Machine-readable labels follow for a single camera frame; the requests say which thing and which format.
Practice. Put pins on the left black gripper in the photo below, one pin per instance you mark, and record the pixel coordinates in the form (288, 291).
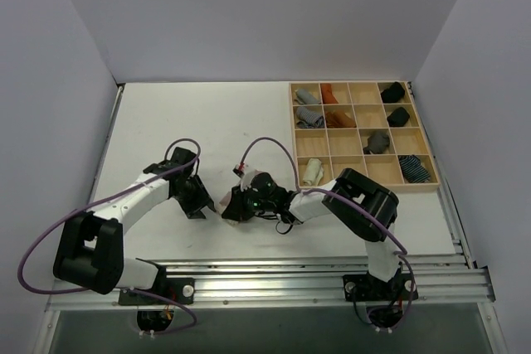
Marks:
(195, 206)

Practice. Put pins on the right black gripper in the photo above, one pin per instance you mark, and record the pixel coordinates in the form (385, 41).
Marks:
(236, 205)

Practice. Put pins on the pink underwear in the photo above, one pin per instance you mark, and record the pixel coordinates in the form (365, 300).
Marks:
(221, 206)

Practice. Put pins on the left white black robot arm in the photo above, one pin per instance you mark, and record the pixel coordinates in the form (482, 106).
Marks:
(91, 249)

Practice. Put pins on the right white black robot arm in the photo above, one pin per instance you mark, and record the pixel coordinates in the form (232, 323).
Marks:
(365, 207)

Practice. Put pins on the grey striped rolled cloth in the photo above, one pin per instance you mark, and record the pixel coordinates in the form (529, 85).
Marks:
(309, 119)

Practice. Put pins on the orange rolled cloth lower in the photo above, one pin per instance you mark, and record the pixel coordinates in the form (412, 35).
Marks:
(338, 120)

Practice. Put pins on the orange rolled cloth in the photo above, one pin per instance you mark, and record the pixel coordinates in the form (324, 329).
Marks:
(338, 120)
(327, 94)

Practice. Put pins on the orange rolled cloth upper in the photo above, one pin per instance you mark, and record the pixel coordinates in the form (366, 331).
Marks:
(327, 94)

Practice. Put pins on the dark grey rolled cloth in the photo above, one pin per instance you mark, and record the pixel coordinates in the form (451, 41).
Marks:
(378, 142)

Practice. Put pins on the wooden compartment tray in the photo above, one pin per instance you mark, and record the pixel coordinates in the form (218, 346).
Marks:
(343, 148)

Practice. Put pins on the blue striped rolled cloth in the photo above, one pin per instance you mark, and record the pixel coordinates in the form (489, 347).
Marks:
(412, 169)

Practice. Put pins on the black rolled cloth lower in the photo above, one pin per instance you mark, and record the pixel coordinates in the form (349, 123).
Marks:
(399, 117)

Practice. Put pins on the black rolled cloth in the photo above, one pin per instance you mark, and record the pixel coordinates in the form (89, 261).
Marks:
(399, 117)
(393, 93)

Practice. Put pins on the black rolled cloth upper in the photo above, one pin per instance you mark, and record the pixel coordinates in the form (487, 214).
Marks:
(393, 93)

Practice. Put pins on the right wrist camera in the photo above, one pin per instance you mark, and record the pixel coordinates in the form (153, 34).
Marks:
(253, 180)

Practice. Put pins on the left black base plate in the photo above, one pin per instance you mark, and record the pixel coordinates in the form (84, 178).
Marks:
(179, 290)

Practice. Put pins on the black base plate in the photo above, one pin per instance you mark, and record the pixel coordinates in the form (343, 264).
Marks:
(179, 290)
(366, 288)

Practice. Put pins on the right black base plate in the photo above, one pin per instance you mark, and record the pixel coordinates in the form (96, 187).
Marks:
(366, 288)

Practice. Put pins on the aluminium frame rail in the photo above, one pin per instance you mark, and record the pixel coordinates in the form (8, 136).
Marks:
(306, 278)

